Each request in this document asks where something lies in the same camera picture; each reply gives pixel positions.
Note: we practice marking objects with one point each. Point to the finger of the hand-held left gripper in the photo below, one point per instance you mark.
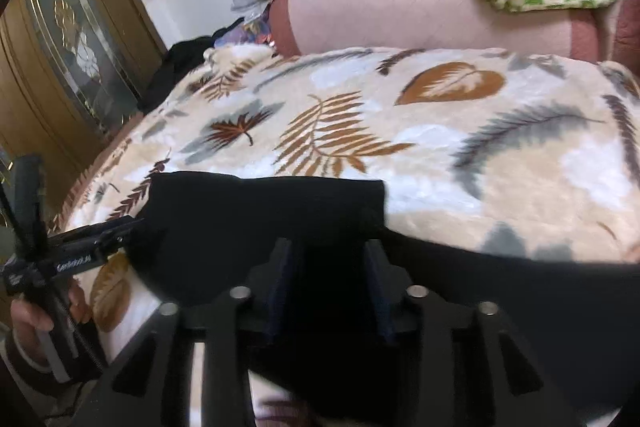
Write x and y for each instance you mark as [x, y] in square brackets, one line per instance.
[122, 232]

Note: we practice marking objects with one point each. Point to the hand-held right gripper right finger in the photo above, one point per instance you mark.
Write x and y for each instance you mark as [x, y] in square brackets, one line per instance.
[379, 297]

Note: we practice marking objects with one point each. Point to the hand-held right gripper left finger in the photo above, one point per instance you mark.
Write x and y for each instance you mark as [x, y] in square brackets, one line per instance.
[281, 297]

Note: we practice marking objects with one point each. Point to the black pants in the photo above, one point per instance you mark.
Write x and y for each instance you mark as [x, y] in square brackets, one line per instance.
[320, 217]

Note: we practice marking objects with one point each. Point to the person's left forearm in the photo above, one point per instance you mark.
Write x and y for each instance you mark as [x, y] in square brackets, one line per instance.
[27, 369]

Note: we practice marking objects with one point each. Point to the person's left hand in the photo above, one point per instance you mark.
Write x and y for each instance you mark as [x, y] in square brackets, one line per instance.
[30, 314]

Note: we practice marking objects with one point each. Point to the leaf printed blanket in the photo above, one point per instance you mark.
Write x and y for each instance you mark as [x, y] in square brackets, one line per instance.
[450, 142]

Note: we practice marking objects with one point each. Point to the dark cloth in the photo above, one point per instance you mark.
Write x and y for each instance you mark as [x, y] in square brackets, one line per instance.
[170, 67]

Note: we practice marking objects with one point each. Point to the colourful printed cloth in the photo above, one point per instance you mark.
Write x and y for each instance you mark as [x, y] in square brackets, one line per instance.
[247, 29]

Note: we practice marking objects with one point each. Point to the pink bed sheet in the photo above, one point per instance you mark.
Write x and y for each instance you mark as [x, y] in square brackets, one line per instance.
[430, 17]

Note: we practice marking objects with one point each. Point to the reddish brown cloth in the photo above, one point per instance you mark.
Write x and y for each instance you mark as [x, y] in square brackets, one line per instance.
[627, 32]

